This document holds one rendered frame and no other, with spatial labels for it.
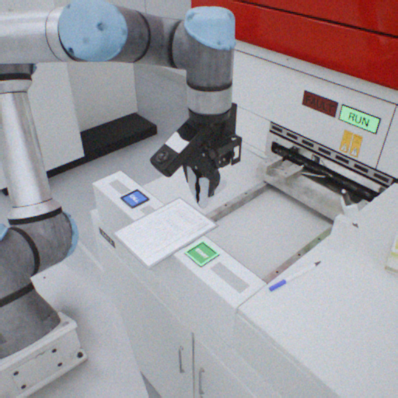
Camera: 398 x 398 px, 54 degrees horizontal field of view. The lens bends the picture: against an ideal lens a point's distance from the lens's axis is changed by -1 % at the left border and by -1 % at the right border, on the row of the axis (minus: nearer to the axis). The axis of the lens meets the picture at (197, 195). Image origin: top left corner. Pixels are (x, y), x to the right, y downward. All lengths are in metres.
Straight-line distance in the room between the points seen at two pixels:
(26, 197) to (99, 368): 0.39
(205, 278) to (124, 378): 0.26
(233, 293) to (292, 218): 0.46
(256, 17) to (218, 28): 0.67
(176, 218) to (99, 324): 0.30
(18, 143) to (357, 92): 0.86
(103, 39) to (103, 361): 0.64
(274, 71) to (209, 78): 0.71
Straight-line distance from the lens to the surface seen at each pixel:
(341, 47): 1.12
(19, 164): 0.90
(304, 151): 1.32
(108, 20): 0.54
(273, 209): 1.24
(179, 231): 0.94
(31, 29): 0.64
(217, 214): 1.16
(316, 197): 1.22
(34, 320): 0.84
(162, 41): 0.64
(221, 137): 0.72
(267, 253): 1.10
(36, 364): 0.86
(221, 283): 0.83
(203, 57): 0.62
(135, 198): 1.04
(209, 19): 0.61
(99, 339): 0.95
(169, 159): 0.66
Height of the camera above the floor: 1.60
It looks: 38 degrees down
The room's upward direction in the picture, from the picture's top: straight up
